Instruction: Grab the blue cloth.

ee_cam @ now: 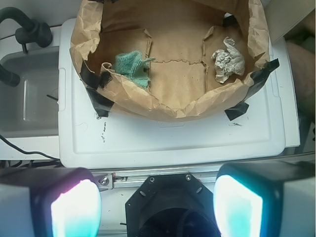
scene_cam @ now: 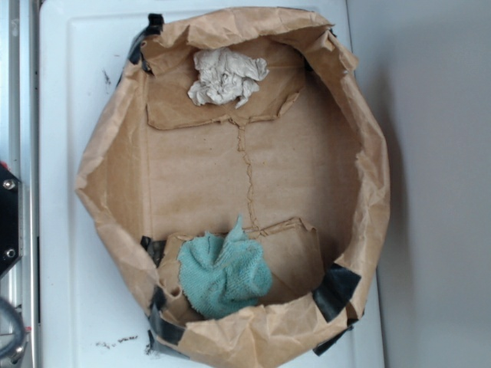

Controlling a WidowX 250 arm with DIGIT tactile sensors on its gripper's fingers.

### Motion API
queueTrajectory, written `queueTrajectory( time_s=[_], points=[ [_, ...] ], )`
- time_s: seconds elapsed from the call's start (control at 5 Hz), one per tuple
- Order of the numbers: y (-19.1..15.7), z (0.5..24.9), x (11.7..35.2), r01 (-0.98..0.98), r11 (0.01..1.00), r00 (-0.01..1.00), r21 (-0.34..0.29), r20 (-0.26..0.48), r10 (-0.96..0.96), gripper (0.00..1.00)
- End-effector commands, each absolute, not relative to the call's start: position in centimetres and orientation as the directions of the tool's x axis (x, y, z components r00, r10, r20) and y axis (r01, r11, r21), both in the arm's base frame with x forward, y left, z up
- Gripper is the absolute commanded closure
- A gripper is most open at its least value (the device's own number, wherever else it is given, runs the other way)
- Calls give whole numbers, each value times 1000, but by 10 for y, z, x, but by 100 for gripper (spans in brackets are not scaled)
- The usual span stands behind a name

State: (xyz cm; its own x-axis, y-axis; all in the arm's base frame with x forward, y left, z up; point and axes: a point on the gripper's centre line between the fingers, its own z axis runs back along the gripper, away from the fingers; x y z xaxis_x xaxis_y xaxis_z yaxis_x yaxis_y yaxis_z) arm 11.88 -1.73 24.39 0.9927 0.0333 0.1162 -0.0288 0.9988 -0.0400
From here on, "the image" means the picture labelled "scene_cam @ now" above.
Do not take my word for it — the white plastic tray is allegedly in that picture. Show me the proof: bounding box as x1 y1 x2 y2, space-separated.
37 0 387 368

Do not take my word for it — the silver aluminium frame rail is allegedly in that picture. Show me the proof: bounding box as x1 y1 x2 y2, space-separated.
1 1 41 367

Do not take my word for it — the brown paper bag tray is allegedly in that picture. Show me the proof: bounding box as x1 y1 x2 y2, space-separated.
75 7 390 367

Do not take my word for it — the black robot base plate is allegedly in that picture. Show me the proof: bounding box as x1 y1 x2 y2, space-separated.
0 163 20 278

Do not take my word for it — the grey cable loop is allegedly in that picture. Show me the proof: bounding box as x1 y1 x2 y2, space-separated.
0 297 26 358

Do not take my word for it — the crumpled white paper towel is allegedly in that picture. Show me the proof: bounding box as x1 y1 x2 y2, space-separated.
187 48 269 109

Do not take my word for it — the blue-green terry cloth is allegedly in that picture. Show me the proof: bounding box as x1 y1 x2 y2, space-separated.
177 216 272 319

